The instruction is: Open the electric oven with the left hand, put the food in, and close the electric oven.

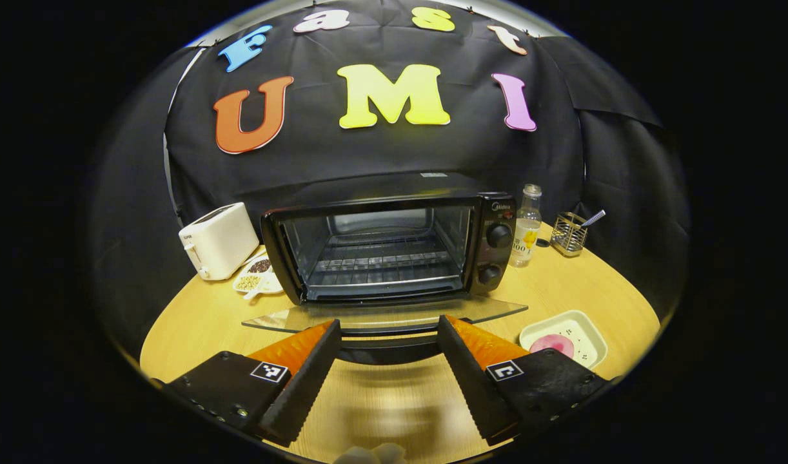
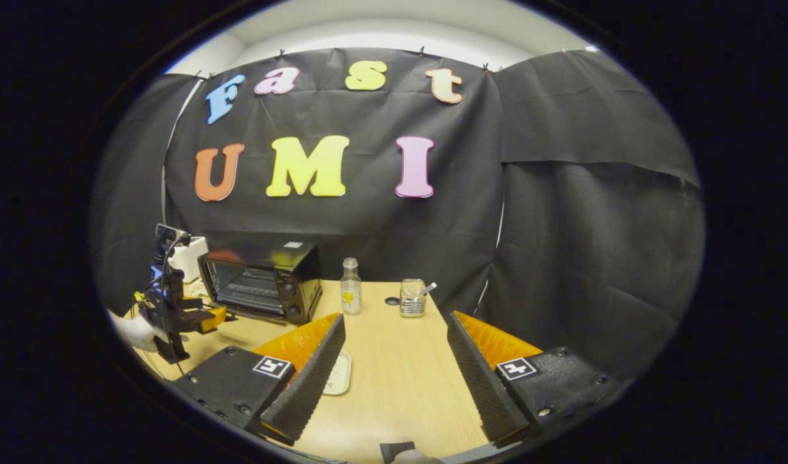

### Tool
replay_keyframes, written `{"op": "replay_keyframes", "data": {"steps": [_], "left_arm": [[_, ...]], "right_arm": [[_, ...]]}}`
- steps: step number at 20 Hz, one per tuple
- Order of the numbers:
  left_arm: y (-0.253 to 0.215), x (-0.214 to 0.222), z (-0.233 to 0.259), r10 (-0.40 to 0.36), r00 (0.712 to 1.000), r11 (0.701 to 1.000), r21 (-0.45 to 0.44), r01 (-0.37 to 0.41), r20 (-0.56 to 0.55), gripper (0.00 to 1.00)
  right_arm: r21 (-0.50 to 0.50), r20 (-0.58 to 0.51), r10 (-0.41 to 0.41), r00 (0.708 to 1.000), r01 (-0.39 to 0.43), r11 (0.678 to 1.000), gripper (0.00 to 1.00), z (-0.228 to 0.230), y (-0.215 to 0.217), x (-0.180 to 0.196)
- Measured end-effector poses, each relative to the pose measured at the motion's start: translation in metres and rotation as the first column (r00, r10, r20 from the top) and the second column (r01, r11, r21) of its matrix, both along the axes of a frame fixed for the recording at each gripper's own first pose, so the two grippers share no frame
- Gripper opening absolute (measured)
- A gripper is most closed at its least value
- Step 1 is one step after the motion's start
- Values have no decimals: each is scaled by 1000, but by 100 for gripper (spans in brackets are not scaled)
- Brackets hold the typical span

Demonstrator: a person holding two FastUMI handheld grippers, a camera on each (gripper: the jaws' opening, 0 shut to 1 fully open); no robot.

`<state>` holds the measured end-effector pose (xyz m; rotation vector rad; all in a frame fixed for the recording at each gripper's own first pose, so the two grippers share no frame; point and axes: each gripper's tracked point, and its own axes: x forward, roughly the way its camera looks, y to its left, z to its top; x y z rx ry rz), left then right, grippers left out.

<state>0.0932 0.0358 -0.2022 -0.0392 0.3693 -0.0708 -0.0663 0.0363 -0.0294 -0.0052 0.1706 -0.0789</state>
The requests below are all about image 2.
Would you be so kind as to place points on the clear bottle with yellow print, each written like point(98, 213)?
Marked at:
point(351, 293)

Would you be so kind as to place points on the black electric oven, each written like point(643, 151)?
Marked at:
point(297, 270)

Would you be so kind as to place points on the cream rectangular plate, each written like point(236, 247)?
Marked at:
point(339, 377)

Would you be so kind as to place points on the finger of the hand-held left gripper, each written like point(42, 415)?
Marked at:
point(213, 319)

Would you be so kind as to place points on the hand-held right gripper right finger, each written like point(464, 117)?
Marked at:
point(481, 386)

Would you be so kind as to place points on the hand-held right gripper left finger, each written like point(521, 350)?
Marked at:
point(310, 386)

